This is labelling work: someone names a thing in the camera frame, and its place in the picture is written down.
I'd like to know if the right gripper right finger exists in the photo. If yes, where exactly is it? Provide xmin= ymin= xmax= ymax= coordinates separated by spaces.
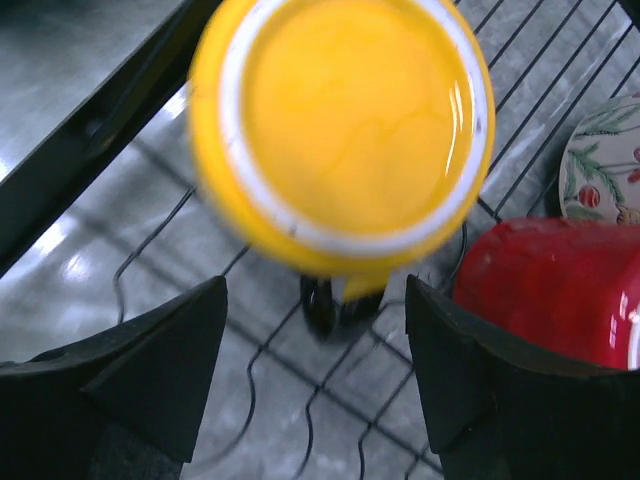
xmin=405 ymin=276 xmax=639 ymax=479

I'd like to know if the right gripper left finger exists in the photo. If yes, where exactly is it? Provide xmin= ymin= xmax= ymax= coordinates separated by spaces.
xmin=1 ymin=276 xmax=228 ymax=479

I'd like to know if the red mug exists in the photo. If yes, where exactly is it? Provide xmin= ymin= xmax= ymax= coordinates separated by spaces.
xmin=453 ymin=217 xmax=639 ymax=370

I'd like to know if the white floral mug green inside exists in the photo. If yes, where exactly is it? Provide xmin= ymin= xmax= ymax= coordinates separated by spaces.
xmin=558 ymin=93 xmax=639 ymax=225

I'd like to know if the yellow mug black handle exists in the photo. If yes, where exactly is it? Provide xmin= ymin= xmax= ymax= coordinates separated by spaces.
xmin=187 ymin=1 xmax=496 ymax=341

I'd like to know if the black wire dish rack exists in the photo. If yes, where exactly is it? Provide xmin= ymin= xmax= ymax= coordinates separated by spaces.
xmin=1 ymin=1 xmax=639 ymax=479

